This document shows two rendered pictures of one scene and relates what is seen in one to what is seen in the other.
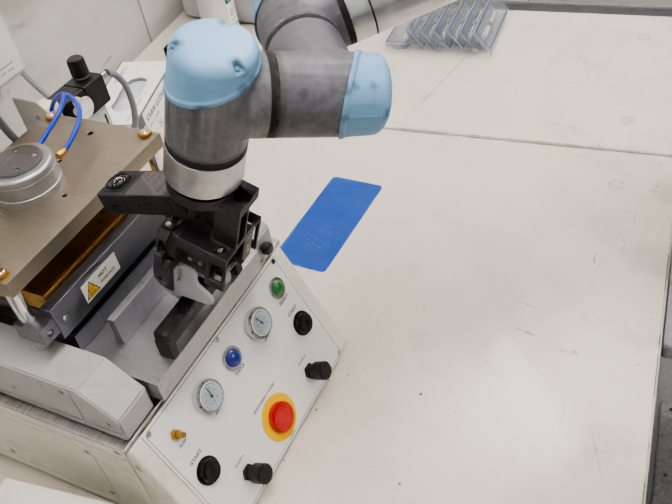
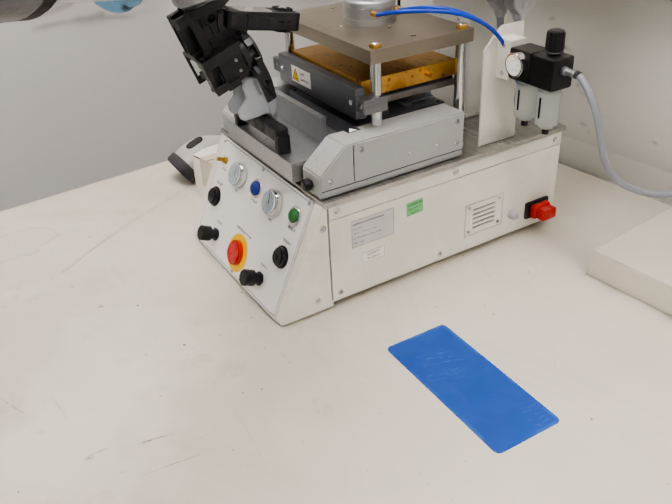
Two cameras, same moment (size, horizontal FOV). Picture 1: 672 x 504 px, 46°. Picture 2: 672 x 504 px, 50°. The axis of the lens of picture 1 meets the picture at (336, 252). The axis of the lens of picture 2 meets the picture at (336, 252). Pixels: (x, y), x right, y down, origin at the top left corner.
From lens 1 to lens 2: 1.41 m
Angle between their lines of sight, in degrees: 86
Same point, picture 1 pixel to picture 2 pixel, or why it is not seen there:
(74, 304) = (287, 68)
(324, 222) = (468, 377)
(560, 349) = (105, 450)
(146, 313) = (287, 119)
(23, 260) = not seen: hidden behind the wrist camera
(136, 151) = (356, 43)
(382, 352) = (248, 343)
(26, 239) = (310, 18)
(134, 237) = (323, 85)
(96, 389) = not seen: hidden behind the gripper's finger
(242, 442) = (226, 221)
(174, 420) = (231, 156)
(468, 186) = not seen: outside the picture
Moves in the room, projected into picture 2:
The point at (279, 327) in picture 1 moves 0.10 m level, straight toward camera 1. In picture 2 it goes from (276, 231) to (215, 223)
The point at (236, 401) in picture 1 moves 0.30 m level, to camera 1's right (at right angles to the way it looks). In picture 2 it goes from (241, 205) to (116, 307)
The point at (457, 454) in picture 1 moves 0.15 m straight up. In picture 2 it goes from (116, 338) to (93, 249)
